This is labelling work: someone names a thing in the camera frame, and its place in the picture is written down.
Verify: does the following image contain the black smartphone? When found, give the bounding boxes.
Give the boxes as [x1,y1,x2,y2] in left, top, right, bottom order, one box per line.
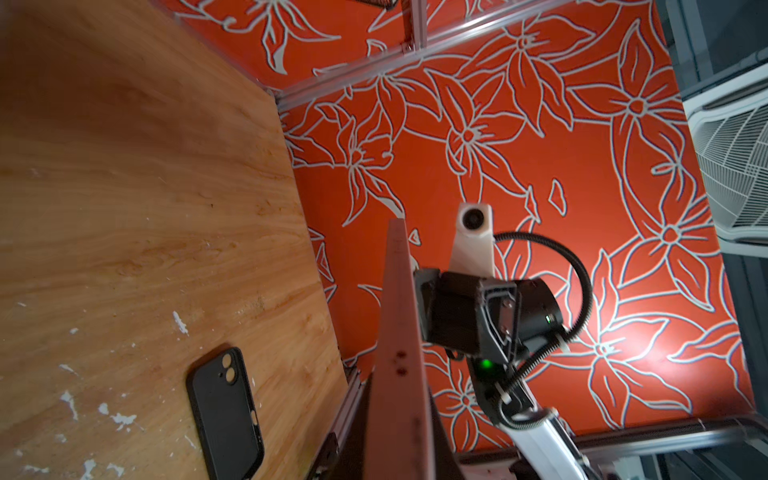
[410,269,436,479]

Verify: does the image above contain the black phone case right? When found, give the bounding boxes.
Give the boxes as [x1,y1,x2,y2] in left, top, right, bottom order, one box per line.
[185,344,265,480]

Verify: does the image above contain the pink phone case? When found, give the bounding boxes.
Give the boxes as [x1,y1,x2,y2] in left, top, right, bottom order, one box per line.
[363,219,426,480]

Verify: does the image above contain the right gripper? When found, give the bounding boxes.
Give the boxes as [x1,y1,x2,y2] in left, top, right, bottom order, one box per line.
[413,269,519,356]

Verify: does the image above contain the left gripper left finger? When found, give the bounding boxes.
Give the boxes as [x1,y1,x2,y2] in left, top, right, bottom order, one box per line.
[306,371,370,480]

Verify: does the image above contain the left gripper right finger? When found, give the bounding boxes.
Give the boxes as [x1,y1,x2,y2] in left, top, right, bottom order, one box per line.
[425,390,465,480]

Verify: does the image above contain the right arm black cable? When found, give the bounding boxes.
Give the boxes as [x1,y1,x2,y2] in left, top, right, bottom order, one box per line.
[493,231,595,397]

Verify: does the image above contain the aluminium frame rail back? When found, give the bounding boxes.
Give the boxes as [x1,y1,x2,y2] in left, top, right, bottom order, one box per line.
[276,0,565,112]

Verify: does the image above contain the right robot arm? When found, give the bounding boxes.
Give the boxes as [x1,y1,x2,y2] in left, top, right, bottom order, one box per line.
[413,264,597,479]

